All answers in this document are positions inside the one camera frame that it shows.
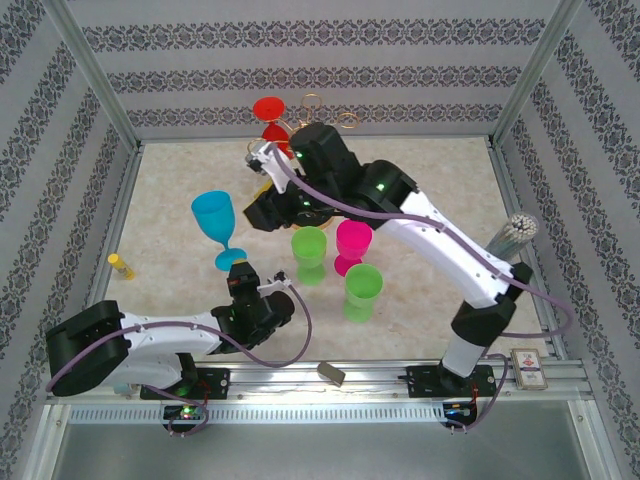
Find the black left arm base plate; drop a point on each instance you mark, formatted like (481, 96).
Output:
(217, 382)

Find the red plastic wine glass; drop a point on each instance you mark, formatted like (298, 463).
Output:
(268, 108)

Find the pink plastic wine glass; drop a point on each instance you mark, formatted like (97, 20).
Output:
(352, 240)

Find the aluminium side rail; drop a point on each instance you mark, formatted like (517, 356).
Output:
(121, 200)
(514, 200)

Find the yellow glue stick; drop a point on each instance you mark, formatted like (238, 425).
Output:
(121, 266)

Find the blue plastic wine glass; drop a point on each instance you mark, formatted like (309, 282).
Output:
(212, 220)

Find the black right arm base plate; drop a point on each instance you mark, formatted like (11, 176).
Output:
(425, 382)

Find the grey metal sheet panel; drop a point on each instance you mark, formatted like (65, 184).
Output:
(320, 450)

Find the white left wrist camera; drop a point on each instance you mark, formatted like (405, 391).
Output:
(270, 286)

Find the aluminium mounting rail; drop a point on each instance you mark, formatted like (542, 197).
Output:
(280, 380)

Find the small grey metal block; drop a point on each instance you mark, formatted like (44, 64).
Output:
(331, 373)

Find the playing card box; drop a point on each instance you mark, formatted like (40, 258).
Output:
(529, 371)

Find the aluminium corner post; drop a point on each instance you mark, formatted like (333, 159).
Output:
(91, 70)
(537, 70)

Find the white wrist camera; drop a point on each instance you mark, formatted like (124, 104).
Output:
(270, 286)
(265, 155)

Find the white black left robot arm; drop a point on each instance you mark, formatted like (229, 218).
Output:
(165, 345)

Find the green plastic wine glass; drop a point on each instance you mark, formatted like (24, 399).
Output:
(310, 270)
(360, 305)

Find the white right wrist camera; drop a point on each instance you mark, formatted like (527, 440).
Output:
(265, 155)

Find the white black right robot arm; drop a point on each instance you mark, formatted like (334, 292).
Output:
(450, 260)

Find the pale blue plastic tool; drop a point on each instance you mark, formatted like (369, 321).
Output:
(125, 388)

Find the clear tube of grey sticks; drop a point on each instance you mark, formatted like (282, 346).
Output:
(520, 230)

